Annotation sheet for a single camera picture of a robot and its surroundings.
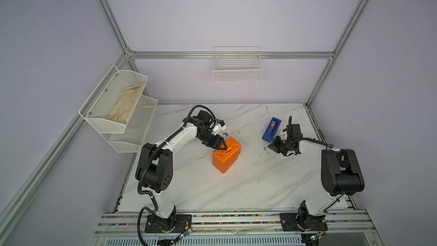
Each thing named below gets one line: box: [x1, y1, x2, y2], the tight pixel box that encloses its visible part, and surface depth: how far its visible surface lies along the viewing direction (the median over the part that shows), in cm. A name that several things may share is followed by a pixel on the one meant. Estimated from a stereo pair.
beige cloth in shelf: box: [106, 82, 146, 125], surface depth 80 cm
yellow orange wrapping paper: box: [212, 136, 242, 174], surface depth 85 cm
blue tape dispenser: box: [261, 116, 282, 143], surface depth 103 cm
